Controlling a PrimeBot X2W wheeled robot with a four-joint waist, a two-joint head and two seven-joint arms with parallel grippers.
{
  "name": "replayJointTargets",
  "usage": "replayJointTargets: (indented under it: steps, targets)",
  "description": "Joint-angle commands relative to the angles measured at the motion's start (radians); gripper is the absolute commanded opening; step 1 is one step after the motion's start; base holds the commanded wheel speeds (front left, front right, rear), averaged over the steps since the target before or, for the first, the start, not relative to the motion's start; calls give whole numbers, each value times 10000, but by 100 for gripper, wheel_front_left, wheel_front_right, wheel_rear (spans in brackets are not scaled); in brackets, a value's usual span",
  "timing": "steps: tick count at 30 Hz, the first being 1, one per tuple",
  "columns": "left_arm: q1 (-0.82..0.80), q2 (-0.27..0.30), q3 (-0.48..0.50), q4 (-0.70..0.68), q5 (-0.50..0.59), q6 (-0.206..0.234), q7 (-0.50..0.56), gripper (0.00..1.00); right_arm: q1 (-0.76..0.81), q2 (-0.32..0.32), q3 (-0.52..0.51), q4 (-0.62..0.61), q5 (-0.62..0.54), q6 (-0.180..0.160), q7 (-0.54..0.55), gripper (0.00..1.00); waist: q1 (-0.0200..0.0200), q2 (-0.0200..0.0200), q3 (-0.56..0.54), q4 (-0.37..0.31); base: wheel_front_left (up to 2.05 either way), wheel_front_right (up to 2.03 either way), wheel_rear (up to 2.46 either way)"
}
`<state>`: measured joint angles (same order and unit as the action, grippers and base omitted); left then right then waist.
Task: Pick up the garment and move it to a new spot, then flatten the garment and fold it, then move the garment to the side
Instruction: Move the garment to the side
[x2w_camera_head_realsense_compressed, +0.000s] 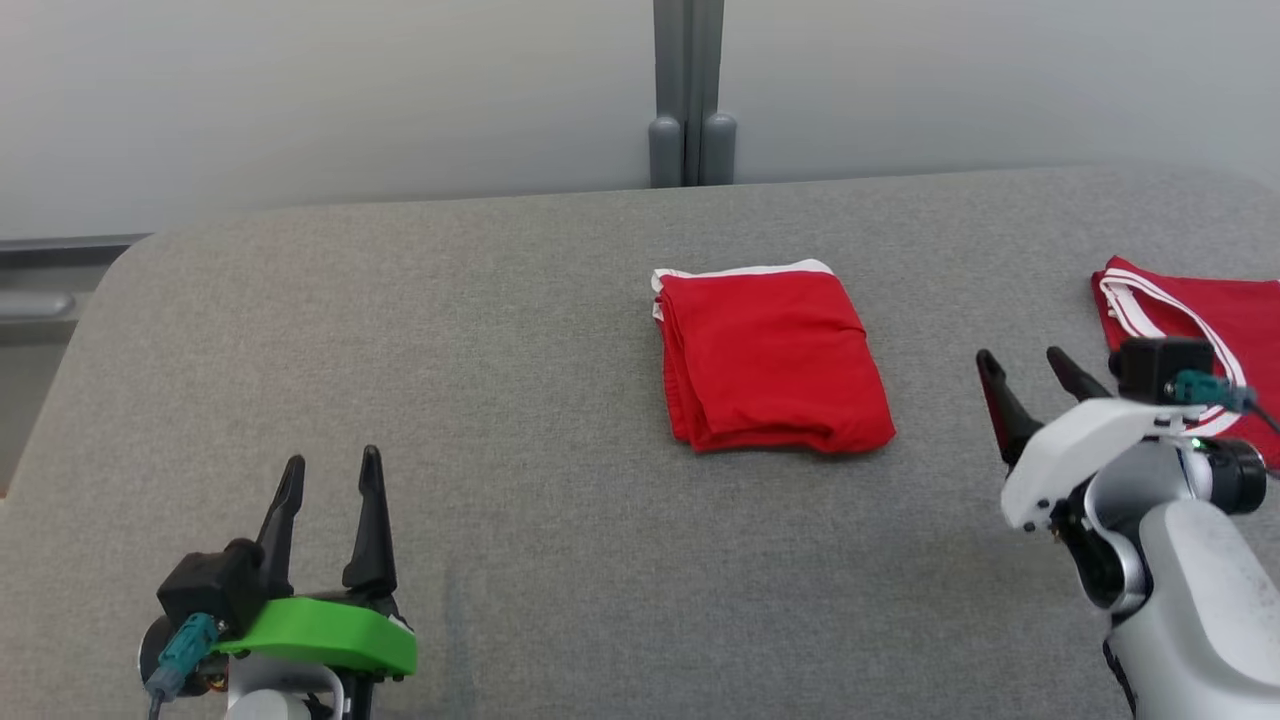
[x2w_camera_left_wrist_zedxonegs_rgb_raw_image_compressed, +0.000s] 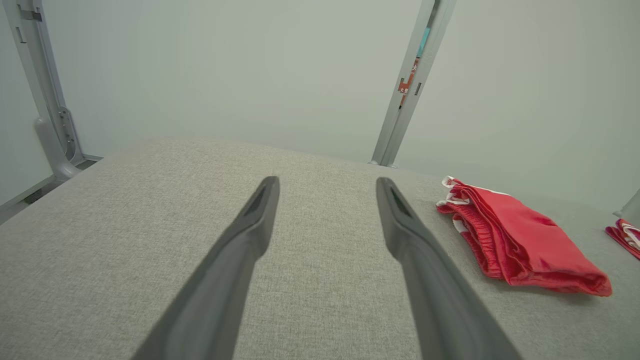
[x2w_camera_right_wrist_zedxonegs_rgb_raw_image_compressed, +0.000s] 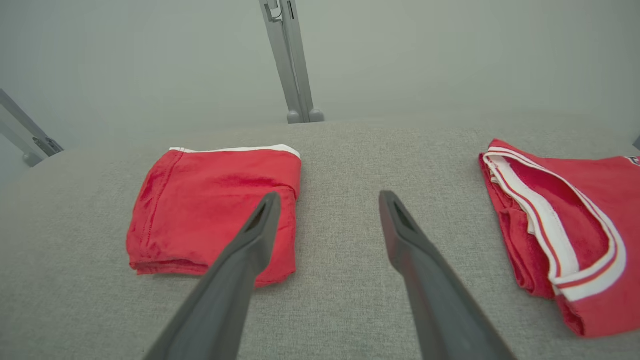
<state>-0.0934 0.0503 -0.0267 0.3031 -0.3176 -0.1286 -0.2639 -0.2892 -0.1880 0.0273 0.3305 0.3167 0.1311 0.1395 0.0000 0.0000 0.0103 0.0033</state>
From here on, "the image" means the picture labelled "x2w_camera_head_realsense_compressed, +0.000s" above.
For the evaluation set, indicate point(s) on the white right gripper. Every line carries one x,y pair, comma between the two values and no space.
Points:
1080,440

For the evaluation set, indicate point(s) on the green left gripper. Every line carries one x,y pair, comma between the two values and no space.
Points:
330,630

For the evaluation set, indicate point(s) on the red white basketball jersey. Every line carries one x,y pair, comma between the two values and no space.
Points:
1250,310

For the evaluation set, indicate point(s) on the red basketball shorts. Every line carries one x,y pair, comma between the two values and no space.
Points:
770,360

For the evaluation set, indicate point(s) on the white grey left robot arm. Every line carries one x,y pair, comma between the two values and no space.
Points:
270,695

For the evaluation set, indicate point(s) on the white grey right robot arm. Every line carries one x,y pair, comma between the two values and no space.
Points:
1190,600

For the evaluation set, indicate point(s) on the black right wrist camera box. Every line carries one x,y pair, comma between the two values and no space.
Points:
1150,365

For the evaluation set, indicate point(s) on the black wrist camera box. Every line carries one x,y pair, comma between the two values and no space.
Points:
205,590
1150,365

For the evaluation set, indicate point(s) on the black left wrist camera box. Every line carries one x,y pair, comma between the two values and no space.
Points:
205,590

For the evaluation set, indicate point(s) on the grey partition post with foot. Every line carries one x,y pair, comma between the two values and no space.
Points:
40,305

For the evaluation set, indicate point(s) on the grey double partition post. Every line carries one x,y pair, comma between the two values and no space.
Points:
668,100

